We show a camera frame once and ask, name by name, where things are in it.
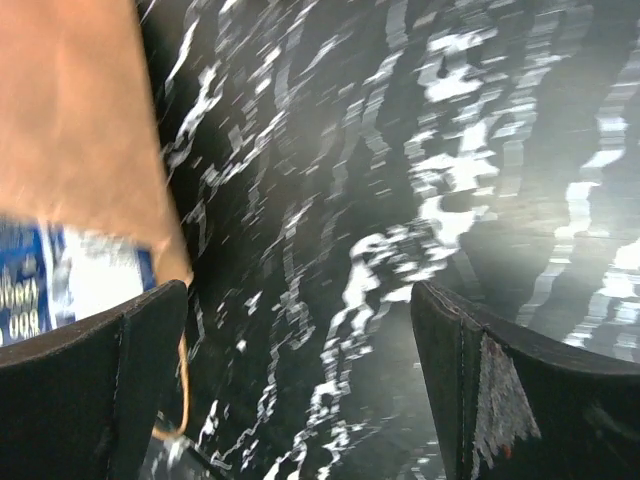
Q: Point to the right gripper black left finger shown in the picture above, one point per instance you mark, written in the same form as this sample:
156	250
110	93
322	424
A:
80	402

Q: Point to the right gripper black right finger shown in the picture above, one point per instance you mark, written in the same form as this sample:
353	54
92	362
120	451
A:
510	403

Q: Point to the blue Kettle chips bag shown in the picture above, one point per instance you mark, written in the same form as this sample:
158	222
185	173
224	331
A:
53	276

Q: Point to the brown paper bag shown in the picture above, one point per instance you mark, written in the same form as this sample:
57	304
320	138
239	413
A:
79	142

